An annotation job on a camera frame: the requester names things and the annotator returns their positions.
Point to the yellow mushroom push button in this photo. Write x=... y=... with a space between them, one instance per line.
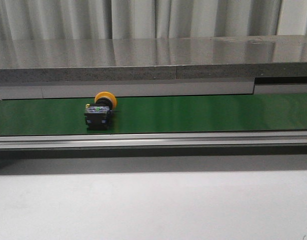
x=98 y=115

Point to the grey stone counter slab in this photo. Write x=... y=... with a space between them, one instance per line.
x=47 y=69

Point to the green conveyor belt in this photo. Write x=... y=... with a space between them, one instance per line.
x=158 y=114

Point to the white pleated curtain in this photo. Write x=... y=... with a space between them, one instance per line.
x=148 y=19

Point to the aluminium conveyor side rail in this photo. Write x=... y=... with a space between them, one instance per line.
x=181 y=139

